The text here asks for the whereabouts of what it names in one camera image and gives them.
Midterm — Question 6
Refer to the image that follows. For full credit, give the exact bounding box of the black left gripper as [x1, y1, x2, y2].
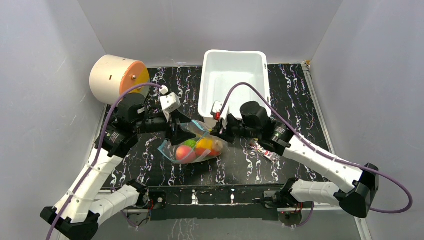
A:
[134, 109, 197, 144]

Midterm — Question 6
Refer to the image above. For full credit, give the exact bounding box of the green toy lime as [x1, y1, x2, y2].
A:
[183, 139, 197, 149]

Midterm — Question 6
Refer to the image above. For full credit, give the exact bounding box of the toy peach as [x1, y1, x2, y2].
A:
[175, 145, 197, 164]

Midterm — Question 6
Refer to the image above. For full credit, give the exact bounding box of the white toy garlic bulb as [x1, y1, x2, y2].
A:
[213, 140, 224, 152]

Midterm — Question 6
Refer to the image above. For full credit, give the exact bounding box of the red toy pepper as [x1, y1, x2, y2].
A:
[194, 148, 221, 158]

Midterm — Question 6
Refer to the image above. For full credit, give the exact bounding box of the yellow toy mango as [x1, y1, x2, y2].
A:
[195, 138, 215, 150]

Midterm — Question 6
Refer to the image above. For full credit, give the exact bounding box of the clear zip top bag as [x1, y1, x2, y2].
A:
[158, 120, 229, 165]

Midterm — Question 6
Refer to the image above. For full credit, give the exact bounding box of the white plastic bin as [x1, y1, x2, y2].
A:
[197, 49, 272, 127]

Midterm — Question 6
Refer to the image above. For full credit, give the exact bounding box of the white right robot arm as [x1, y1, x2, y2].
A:
[210, 101, 379, 219]

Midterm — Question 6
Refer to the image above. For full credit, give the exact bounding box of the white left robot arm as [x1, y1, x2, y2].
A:
[40, 92, 194, 240]

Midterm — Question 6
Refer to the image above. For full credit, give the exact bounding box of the pack of coloured markers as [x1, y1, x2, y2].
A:
[248, 139, 280, 163]

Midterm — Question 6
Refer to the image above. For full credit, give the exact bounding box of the cream cylinder with orange face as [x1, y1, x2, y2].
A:
[89, 54, 150, 105]

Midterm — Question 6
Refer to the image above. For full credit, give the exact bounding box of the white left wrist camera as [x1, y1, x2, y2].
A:
[159, 85, 181, 122]

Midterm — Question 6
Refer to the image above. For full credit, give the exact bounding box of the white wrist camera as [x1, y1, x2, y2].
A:
[210, 101, 227, 121]
[159, 85, 181, 122]

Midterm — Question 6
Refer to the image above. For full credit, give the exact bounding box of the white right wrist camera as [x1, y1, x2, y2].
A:
[210, 101, 227, 121]

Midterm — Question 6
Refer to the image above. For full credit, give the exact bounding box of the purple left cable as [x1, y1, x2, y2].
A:
[45, 82, 167, 240]

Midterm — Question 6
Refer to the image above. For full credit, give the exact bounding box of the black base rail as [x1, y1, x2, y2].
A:
[148, 184, 312, 221]

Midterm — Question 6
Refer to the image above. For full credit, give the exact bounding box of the aluminium frame rail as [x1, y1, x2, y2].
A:
[57, 187, 372, 240]

